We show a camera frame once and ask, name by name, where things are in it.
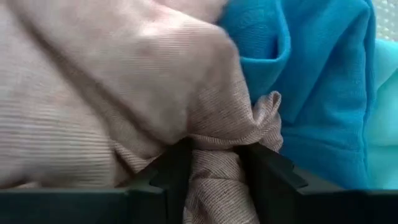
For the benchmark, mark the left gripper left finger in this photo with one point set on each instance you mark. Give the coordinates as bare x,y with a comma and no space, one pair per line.
93,208

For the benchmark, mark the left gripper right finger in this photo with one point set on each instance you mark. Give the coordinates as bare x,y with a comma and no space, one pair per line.
311,208

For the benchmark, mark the teal shirt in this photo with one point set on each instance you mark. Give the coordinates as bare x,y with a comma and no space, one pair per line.
385,124

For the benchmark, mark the bright blue shirt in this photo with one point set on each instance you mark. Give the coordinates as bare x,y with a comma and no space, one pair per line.
326,93

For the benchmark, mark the pink woven cloth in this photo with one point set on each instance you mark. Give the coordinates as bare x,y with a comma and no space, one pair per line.
109,77

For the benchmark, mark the white perforated plastic basket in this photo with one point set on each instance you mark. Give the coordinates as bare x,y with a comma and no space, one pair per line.
388,18

